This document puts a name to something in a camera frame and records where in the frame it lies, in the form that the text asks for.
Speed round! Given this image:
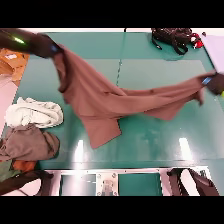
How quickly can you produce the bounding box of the silver frame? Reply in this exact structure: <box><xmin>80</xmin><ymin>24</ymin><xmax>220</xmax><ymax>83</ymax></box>
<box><xmin>19</xmin><ymin>166</ymin><xmax>214</xmax><ymax>197</ymax></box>

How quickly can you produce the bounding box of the dark green garment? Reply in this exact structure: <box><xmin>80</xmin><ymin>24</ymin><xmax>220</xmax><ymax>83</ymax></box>
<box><xmin>0</xmin><ymin>160</ymin><xmax>21</xmax><ymax>183</ymax></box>

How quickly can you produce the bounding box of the grey-brown garment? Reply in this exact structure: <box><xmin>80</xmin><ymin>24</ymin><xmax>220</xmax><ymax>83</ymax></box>
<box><xmin>0</xmin><ymin>123</ymin><xmax>61</xmax><ymax>163</ymax></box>

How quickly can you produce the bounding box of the cardboard box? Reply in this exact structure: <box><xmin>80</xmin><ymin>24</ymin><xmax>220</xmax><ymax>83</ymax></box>
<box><xmin>0</xmin><ymin>48</ymin><xmax>31</xmax><ymax>83</ymax></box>

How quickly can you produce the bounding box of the orange garment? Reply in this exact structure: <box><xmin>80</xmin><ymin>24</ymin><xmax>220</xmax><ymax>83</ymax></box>
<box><xmin>11</xmin><ymin>159</ymin><xmax>38</xmax><ymax>173</ymax></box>

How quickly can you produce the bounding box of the white garment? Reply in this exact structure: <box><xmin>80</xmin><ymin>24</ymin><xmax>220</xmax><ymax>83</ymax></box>
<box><xmin>4</xmin><ymin>96</ymin><xmax>65</xmax><ymax>130</ymax></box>

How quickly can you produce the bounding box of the brown garment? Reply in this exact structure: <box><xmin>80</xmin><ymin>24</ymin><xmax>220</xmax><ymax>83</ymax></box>
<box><xmin>53</xmin><ymin>44</ymin><xmax>214</xmax><ymax>150</ymax></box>

